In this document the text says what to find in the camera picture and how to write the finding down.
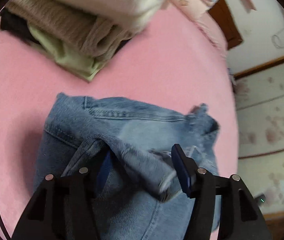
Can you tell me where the blue denim jacket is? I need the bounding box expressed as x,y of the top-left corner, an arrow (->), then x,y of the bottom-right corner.
34,93 -> 219,239

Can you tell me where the light green folded garment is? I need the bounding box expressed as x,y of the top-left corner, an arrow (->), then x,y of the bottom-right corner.
28,23 -> 106,82

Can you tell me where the pink bed sheet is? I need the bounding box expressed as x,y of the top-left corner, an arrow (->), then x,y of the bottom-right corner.
0,7 -> 238,233

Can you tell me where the pink flat pillow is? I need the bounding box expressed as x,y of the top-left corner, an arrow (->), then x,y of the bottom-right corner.
171,0 -> 227,59

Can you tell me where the floral sliding wardrobe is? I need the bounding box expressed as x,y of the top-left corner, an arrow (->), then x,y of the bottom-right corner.
235,63 -> 284,214

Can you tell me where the brown wooden headboard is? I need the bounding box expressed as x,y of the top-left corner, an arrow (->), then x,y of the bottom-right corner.
209,0 -> 243,50

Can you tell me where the black folded garment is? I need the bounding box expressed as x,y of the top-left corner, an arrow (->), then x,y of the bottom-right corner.
0,8 -> 40,45

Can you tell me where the beige knit folded sweater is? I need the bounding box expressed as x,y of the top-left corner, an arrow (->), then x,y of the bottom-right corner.
5,0 -> 133,61

